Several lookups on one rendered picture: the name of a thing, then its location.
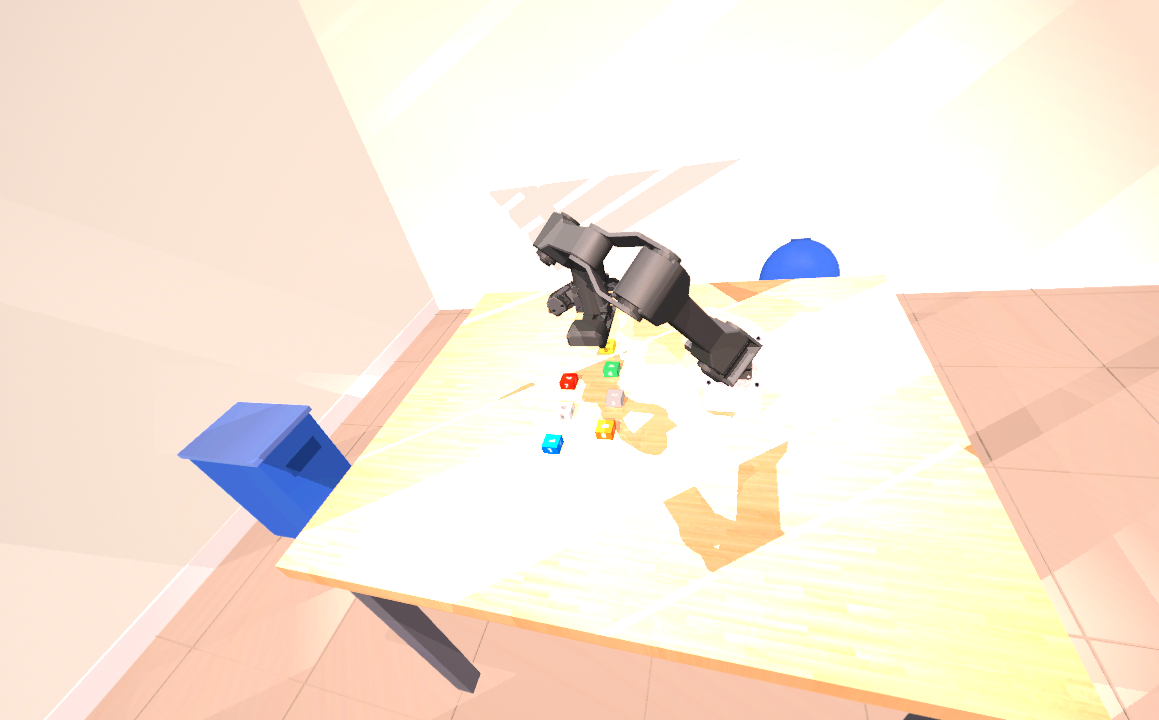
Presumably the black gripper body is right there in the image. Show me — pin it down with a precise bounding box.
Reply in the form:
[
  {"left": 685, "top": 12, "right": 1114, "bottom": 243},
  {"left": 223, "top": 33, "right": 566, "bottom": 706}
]
[{"left": 566, "top": 272, "right": 619, "bottom": 346}]

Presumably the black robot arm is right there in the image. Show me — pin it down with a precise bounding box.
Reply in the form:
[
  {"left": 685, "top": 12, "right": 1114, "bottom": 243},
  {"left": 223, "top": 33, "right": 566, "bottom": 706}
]
[{"left": 533, "top": 212, "right": 763, "bottom": 387}]

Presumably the blue block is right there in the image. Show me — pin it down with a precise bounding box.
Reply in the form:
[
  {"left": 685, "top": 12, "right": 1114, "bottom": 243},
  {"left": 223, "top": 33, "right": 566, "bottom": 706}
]
[{"left": 541, "top": 434, "right": 564, "bottom": 454}]

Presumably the orange block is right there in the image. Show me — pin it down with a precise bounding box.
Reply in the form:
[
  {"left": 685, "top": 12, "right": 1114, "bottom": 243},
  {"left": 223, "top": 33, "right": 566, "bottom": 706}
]
[{"left": 595, "top": 420, "right": 615, "bottom": 441}]

